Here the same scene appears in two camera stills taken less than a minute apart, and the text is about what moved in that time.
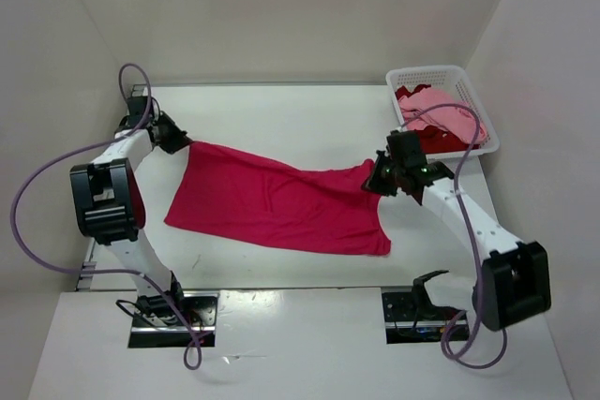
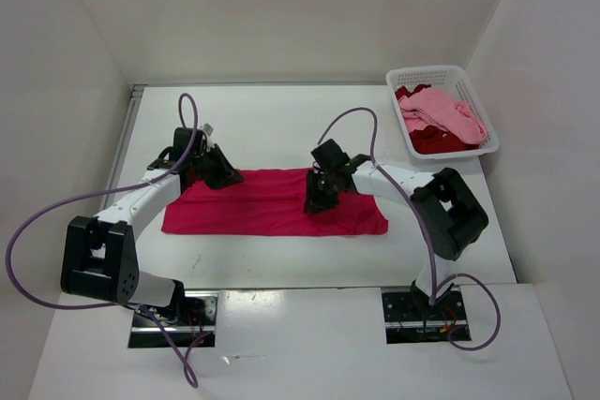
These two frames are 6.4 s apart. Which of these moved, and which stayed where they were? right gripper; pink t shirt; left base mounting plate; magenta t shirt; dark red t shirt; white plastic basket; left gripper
Moved: left gripper; right gripper; magenta t shirt
Stayed: left base mounting plate; white plastic basket; dark red t shirt; pink t shirt
